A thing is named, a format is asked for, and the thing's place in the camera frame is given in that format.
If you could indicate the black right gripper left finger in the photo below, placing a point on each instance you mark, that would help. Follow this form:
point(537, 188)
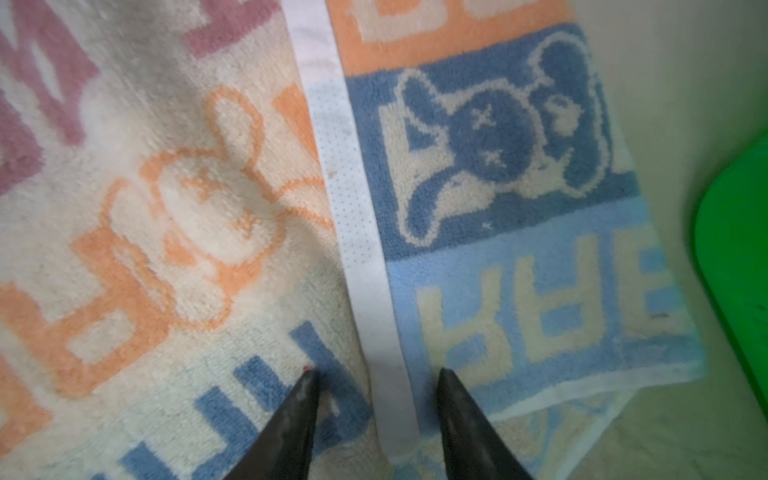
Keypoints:
point(283, 450)

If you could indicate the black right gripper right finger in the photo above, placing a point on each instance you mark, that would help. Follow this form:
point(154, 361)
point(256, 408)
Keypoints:
point(472, 449)

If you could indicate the multicolour rabbit towel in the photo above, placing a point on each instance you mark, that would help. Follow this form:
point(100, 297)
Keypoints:
point(202, 199)

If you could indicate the green plastic basket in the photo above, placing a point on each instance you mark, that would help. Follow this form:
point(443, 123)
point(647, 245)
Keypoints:
point(730, 251)

